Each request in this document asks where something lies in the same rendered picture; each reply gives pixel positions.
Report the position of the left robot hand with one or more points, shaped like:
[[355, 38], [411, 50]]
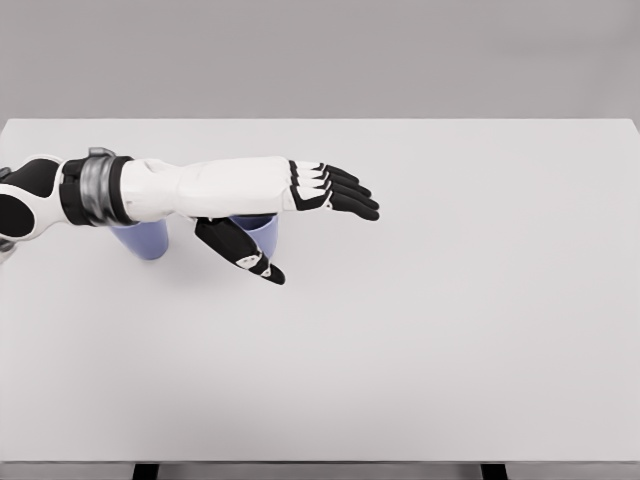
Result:
[[240, 187]]

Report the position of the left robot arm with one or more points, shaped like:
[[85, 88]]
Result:
[[100, 187]]

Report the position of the lavender blue cup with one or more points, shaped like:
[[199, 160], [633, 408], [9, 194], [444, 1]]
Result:
[[145, 241], [260, 231]]

